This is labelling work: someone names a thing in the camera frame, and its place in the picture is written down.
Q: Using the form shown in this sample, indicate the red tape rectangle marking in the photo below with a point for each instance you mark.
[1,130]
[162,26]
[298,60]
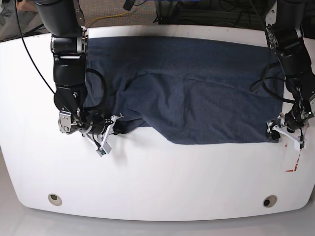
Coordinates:
[291,157]

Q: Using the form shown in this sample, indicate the left table grommet hole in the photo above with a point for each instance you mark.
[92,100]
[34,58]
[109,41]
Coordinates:
[55,200]

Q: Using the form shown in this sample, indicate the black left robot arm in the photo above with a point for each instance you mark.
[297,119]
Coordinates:
[286,36]

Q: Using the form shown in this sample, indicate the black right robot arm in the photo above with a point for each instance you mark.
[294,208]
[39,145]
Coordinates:
[69,46]

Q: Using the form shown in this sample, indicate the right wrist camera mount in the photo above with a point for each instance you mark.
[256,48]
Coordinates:
[100,140]

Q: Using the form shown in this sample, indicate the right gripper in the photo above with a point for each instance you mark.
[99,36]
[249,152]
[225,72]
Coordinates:
[94,124]

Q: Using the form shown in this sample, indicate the dark blue T-shirt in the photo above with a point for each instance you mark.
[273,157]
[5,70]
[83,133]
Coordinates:
[192,91]

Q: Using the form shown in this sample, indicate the table grommet hole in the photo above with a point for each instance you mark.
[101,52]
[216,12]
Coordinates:
[270,201]
[55,200]

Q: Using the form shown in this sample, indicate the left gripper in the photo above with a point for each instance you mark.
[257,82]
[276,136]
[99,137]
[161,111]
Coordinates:
[295,119]

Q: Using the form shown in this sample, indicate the right table grommet hole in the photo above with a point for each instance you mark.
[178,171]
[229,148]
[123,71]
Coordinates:
[270,201]

